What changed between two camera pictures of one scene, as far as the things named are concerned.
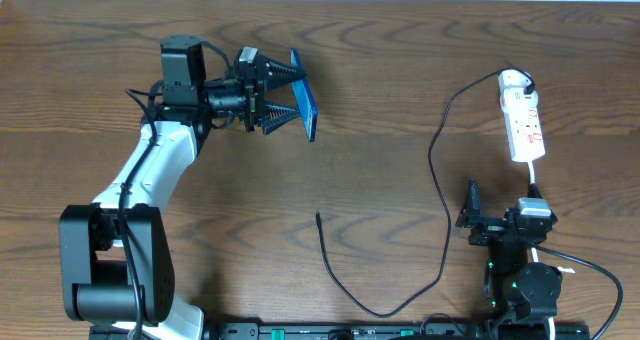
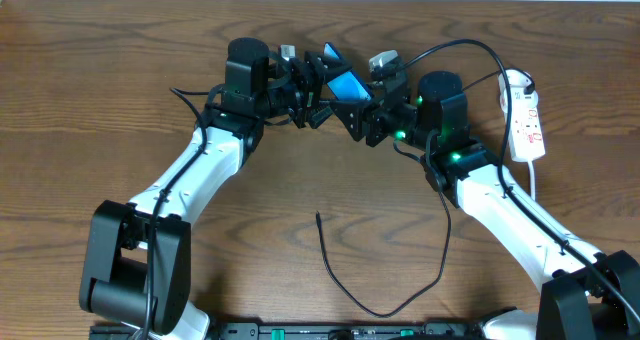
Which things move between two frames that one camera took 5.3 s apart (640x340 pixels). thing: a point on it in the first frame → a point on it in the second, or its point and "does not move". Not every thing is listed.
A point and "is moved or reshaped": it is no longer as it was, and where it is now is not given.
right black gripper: [489, 223] → [375, 118]
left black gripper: [251, 96] → [302, 92]
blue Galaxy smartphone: [306, 102] is moved or reshaped
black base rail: [347, 331] does not move
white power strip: [521, 116] does not move
